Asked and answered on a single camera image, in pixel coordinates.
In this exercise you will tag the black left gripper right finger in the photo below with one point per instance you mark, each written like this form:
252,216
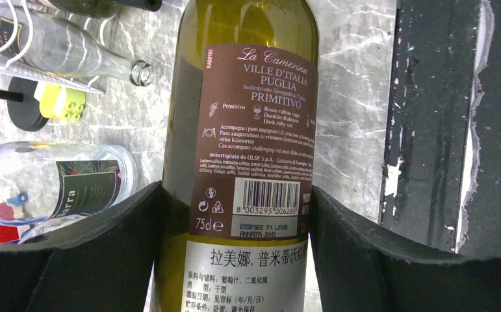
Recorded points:
362,266

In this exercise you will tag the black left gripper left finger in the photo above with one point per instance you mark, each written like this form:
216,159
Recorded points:
100,263

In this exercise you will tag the green wine bottle brown label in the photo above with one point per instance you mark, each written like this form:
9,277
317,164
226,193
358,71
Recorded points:
239,157

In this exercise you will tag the clear glass wine bottle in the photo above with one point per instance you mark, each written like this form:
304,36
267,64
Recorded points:
60,47

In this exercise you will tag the dark green wine bottle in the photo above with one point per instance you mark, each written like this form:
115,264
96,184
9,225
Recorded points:
102,8

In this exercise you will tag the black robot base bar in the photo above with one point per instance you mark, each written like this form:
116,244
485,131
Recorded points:
442,161

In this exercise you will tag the clear round glass bottle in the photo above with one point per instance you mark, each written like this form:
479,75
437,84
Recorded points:
50,225

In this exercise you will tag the clear bottle dark label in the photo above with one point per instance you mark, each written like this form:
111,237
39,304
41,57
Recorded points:
40,181

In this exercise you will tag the yellow green toy blocks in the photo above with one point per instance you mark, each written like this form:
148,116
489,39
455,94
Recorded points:
59,102

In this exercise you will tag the black microphone stand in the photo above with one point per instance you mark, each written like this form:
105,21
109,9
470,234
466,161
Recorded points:
23,108

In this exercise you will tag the white wire wine rack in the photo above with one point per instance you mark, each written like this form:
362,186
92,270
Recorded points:
99,28

